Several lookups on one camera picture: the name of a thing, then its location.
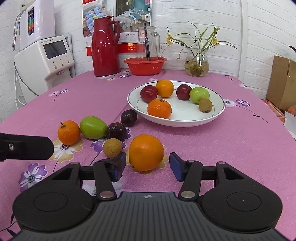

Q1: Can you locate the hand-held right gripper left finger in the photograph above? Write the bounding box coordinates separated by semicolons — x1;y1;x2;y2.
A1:
50;152;127;201

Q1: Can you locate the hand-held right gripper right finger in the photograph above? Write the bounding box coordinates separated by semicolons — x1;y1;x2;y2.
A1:
169;152;245;202

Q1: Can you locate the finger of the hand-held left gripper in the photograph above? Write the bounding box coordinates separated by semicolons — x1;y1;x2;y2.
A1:
0;133;54;162

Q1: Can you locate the brown longan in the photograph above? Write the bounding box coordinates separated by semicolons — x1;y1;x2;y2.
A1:
103;138;122;158

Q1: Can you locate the orange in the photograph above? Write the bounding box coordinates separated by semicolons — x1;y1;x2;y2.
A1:
155;79;174;98
129;134;164;172

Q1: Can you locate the dark purple plum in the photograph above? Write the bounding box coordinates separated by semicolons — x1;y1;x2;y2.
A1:
106;122;127;142
121;110;138;127

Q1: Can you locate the small tangerine with stem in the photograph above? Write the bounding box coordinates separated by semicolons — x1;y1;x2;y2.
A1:
58;120;81;146

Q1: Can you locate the green apple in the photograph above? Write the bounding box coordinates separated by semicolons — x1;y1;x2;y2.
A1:
190;87;210;104
80;116;108;140

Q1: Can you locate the white plate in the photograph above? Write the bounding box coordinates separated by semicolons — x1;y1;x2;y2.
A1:
127;80;226;127

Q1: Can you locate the brown kiwi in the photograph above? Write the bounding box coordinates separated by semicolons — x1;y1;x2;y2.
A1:
198;98;213;113

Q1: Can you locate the red plum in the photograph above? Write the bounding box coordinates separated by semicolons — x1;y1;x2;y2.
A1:
176;84;192;100
140;85;159;103

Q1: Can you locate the pink floral tablecloth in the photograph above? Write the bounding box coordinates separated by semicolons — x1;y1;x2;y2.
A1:
0;68;296;241

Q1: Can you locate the white dispenser with screen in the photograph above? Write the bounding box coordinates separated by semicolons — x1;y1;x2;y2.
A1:
14;36;75;103

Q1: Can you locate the glass vase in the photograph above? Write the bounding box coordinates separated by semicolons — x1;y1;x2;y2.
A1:
184;47;210;77

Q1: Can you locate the red plastic basin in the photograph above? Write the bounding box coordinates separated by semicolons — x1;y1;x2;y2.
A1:
124;57;167;76

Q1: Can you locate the red thermos jug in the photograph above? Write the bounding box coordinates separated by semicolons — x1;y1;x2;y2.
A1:
91;16;121;77

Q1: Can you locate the black stirring stick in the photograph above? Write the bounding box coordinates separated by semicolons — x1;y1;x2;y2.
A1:
143;22;151;61

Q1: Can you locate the white plastic container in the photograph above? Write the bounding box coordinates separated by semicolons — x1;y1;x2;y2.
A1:
284;112;296;139

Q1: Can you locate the glass pitcher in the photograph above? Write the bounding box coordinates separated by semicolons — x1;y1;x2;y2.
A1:
136;26;161;61

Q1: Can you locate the white water purifier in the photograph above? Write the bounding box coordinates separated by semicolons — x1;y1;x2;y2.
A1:
13;0;56;51

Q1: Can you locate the cardboard box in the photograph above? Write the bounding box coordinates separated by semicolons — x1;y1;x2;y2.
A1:
266;55;296;111

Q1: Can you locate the green flowering plant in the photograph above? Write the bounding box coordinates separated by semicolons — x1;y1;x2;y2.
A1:
161;22;238;61

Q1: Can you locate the white wall pipe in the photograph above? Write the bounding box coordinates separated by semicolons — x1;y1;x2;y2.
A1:
238;0;248;79

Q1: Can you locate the wall poster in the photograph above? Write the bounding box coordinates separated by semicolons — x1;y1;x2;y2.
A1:
82;0;152;56

